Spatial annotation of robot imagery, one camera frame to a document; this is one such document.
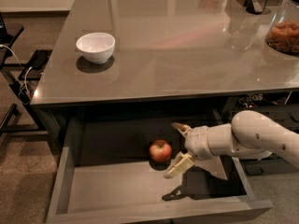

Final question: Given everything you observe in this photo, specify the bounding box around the white ceramic bowl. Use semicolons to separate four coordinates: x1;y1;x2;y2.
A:
76;33;115;64

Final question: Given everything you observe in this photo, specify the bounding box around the black side drawer unit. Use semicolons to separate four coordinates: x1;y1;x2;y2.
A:
221;92;299;175

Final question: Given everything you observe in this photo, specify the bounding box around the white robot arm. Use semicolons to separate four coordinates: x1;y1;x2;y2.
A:
164;110;299;179

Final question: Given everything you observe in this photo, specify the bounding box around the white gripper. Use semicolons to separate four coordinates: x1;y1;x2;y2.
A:
164;122;213;179

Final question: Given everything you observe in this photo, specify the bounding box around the white cable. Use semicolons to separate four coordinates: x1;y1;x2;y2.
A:
0;44;34;105

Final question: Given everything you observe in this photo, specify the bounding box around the glass jar with snacks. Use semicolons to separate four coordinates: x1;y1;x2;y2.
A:
265;0;299;55

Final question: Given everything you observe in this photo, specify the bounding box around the red apple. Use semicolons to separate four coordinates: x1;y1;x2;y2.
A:
149;139;172;163

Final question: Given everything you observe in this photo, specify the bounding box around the black phone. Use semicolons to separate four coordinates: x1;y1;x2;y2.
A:
28;49;51;69

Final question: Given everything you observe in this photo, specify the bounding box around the grey counter cabinet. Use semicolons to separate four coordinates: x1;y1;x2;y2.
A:
32;0;299;140

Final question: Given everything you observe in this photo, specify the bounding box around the open grey top drawer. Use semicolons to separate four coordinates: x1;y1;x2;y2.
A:
47;114;272;224

